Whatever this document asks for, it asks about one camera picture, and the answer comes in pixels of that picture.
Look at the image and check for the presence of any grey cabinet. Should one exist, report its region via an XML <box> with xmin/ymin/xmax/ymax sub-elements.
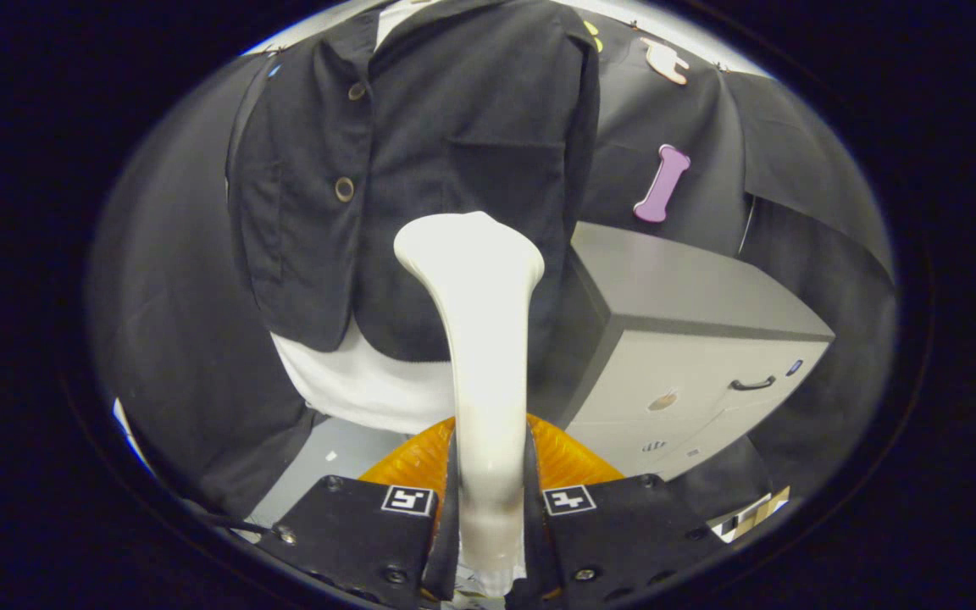
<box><xmin>530</xmin><ymin>222</ymin><xmax>836</xmax><ymax>482</ymax></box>

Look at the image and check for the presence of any white garment steamer wand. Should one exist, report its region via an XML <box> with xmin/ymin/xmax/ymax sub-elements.
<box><xmin>393</xmin><ymin>212</ymin><xmax>546</xmax><ymax>598</ymax></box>

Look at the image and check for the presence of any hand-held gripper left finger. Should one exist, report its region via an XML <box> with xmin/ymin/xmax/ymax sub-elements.
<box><xmin>252</xmin><ymin>415</ymin><xmax>461</xmax><ymax>607</ymax></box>

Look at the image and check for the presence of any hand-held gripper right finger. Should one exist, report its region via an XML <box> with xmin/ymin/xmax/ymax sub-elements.
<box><xmin>524</xmin><ymin>413</ymin><xmax>730</xmax><ymax>607</ymax></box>

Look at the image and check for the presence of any black backdrop cloth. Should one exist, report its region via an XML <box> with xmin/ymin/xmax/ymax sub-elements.
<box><xmin>86</xmin><ymin>13</ymin><xmax>896</xmax><ymax>543</ymax></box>

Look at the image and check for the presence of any tan and white object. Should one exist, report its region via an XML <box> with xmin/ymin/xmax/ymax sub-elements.
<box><xmin>713</xmin><ymin>485</ymin><xmax>792</xmax><ymax>543</ymax></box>

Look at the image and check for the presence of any black blazer jacket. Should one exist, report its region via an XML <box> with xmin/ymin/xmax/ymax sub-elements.
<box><xmin>225</xmin><ymin>0</ymin><xmax>602</xmax><ymax>363</ymax></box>

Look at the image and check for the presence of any white panel with blue edge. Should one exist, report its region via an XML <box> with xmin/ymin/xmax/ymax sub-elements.
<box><xmin>113</xmin><ymin>398</ymin><xmax>154</xmax><ymax>475</ymax></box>

